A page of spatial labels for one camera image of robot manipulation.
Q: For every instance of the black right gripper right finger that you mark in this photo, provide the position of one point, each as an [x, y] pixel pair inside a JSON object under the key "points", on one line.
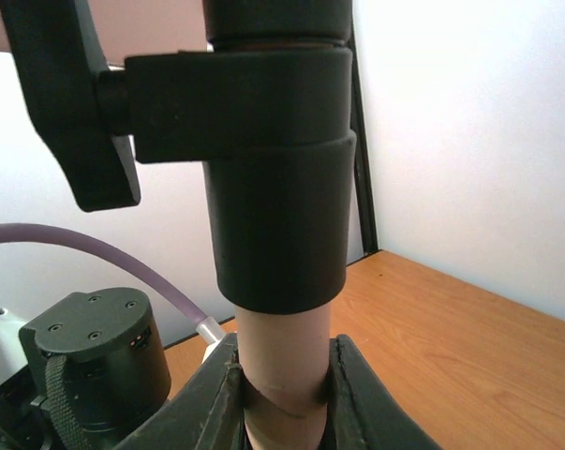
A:
{"points": [[362, 414]]}

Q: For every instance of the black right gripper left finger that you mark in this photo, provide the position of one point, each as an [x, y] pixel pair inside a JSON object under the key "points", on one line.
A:
{"points": [[206, 414]]}

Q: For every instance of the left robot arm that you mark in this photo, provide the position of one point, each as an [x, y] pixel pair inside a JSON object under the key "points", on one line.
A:
{"points": [[94, 371]]}

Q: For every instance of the pink music stand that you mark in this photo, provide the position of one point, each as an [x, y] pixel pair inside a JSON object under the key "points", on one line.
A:
{"points": [[266, 112]]}

